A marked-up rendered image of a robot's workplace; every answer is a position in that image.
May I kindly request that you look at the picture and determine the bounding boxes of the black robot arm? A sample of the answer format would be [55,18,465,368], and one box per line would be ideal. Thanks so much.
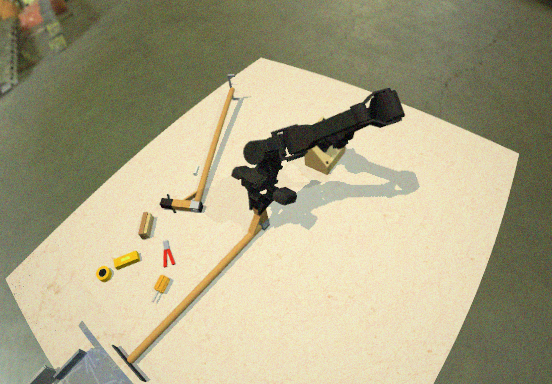
[241,88,405,192]

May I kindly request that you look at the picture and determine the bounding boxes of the red-handled pliers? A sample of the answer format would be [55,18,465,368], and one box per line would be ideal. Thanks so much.
[162,240,176,268]

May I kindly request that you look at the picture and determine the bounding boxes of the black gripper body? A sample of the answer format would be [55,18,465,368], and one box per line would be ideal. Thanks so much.
[231,162,297,206]

